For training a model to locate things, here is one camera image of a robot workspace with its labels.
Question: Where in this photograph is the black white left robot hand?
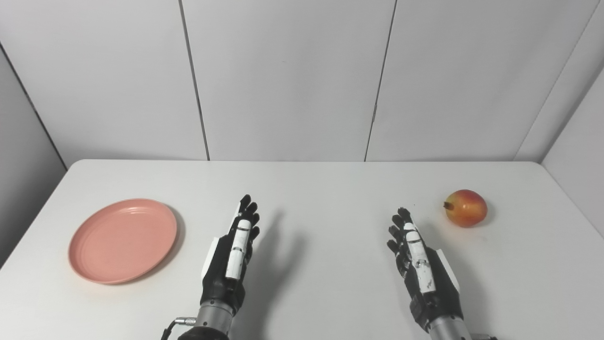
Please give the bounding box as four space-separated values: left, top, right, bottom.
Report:
200 194 261 316

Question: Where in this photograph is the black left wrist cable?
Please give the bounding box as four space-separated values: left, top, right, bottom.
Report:
160 317 197 340

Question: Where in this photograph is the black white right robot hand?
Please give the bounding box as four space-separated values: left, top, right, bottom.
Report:
387 207 464 331

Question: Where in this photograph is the red yellow pomegranate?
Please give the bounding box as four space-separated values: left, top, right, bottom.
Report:
444 189 488 228

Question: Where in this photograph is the pink round plate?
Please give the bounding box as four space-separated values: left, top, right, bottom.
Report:
68 198 178 285

